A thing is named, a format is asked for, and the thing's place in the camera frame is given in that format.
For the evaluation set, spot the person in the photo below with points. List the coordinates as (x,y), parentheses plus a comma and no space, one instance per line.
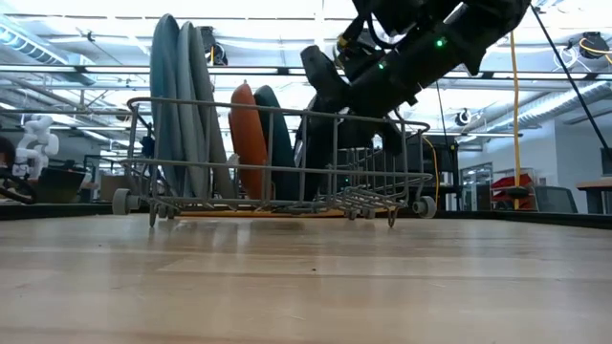
(6,150)

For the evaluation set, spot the small orange plate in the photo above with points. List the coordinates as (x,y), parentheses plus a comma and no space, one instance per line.
(246,134)

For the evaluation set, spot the large light blue plate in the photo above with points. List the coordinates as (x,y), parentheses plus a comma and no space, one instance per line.
(185,62)

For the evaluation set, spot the dark mesh office chair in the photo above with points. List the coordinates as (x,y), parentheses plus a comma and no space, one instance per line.
(554,200)

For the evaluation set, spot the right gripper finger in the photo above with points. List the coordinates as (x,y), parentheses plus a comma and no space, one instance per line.
(358,131)
(392,138)

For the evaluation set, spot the black slanted pole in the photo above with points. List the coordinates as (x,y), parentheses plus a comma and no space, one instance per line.
(574,81)

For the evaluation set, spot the dark box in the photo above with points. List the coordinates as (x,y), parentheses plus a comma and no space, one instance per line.
(59,184)

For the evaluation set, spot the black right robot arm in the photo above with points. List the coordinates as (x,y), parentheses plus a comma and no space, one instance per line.
(454,38)

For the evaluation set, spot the wooden top workbench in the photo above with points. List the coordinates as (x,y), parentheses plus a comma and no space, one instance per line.
(595,184)

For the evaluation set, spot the small dark teal plate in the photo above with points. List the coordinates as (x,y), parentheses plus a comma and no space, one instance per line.
(282,143)

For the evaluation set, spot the black equipment cart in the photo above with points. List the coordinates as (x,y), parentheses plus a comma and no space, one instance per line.
(447,167)

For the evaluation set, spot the large grey plate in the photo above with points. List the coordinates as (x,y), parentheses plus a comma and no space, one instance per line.
(203,71)

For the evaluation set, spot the white robot figure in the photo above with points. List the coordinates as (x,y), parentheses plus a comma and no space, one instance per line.
(38,143)

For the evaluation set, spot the red bin shelf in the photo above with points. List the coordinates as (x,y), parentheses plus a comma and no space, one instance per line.
(507,184)

